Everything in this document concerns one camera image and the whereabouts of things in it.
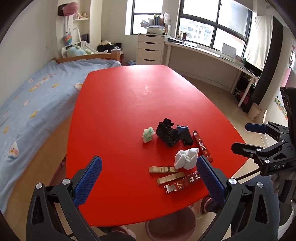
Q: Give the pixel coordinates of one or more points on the white desk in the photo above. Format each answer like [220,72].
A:
[208,60]

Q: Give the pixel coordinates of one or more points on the black bag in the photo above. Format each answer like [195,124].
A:
[108,49]
[167,135]

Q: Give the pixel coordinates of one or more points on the person's pink shoe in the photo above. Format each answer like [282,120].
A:
[204,206]
[123,233]

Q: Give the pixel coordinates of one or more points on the colourful heart-shaped bag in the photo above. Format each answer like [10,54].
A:
[68,39]

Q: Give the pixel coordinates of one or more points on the wooden clip piece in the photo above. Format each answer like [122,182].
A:
[168,178]
[161,169]

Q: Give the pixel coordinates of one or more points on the long red box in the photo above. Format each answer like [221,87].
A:
[201,144]

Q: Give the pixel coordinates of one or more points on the row of books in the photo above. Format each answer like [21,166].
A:
[159,19]

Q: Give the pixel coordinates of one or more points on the green and white tissue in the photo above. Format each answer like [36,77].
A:
[148,135]

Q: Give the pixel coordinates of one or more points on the torn red carton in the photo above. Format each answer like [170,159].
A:
[185,182]

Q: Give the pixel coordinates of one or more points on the white laptop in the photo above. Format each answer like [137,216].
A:
[229,49]

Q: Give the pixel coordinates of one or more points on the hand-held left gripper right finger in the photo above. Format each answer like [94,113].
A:
[210,180]

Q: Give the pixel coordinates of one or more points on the straw hat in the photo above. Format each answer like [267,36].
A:
[105,42]

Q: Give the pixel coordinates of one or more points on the black-framed window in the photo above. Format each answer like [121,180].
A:
[198,20]

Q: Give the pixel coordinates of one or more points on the white basin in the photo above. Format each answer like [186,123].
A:
[155,30]

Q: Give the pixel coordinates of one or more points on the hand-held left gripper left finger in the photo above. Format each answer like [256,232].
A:
[89,180]

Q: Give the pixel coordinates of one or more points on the tall black panel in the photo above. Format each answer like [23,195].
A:
[271,58]

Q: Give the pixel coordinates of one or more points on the pink hat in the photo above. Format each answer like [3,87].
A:
[70,8]

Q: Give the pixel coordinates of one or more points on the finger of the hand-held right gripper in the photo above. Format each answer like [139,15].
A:
[245,149]
[255,128]

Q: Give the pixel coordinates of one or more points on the white drawer unit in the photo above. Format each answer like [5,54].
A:
[150,49]

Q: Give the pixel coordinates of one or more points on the person's white patterned top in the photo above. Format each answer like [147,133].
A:
[288,220]

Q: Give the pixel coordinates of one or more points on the pink waste bin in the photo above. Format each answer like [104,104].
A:
[171,222]

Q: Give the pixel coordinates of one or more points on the plush toy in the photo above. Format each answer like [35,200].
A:
[76,51]

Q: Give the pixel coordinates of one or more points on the white fabric screen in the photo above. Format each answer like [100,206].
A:
[257,41]

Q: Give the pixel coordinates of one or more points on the beige floor bin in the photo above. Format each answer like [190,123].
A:
[254,111]

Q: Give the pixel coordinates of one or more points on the person's right hand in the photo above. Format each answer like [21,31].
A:
[276,183]

